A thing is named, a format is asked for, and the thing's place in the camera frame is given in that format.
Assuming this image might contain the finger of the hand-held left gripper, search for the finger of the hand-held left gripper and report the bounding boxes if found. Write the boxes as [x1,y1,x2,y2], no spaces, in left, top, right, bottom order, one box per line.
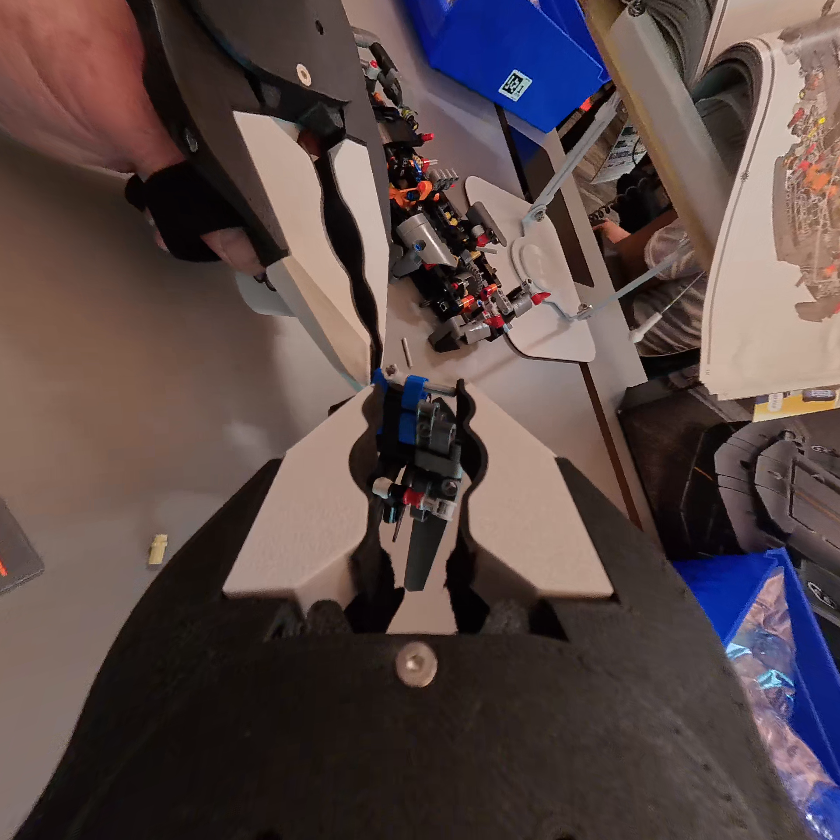
[328,138,392,365]
[233,112,385,388]

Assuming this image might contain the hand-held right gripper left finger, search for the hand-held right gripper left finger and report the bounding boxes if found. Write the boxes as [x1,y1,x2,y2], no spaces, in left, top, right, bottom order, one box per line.
[223,384,403,634]

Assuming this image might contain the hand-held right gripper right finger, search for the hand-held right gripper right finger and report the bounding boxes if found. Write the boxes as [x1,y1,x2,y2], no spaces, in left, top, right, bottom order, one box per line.
[445,379,616,634]

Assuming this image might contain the dark grey lego wing assembly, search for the dark grey lego wing assembly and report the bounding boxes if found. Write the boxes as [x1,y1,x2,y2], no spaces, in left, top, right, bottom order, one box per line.
[366,373,470,593]

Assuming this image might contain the large lego car model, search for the large lego car model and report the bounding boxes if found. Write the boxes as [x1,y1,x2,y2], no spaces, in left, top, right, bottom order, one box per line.
[351,26,552,353]

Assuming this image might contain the lego set box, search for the lego set box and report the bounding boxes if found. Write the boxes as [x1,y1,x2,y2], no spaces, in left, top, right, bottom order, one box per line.
[617,381,840,631]

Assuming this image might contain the person's left hand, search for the person's left hand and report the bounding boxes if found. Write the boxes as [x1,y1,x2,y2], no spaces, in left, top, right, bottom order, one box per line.
[0,0,273,278]

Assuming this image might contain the blue bin with tag label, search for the blue bin with tag label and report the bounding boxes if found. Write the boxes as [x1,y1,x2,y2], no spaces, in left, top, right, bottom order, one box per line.
[402,0,611,135]

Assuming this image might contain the clear plastic bags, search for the clear plastic bags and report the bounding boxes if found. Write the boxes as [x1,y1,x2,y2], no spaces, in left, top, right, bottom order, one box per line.
[725,567,840,840]

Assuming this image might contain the grey tile with orange stripe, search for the grey tile with orange stripe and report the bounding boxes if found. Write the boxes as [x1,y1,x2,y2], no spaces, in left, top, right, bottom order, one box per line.
[0,497,46,595]

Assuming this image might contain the instruction booklet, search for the instruction booklet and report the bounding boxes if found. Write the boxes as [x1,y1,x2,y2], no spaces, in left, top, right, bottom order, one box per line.
[699,0,840,403]

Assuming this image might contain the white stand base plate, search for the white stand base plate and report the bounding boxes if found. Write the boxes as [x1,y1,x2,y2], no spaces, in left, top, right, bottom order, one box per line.
[465,92,700,363]

